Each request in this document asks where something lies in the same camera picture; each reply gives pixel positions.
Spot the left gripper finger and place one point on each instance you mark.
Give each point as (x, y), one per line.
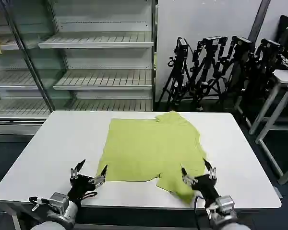
(75, 171)
(100, 179)

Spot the white empty shelf rack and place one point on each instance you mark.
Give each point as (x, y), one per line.
(98, 79)

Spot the yellow-green shirt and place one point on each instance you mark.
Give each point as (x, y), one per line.
(148, 148)

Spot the black monitor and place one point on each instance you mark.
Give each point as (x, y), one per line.
(286, 31)

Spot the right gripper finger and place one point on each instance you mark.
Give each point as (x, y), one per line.
(212, 172)
(189, 179)

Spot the white desk with metal legs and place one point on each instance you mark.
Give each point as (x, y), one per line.
(282, 79)

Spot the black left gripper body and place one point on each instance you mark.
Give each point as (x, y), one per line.
(81, 187)

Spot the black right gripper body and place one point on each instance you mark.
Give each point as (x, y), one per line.
(206, 185)

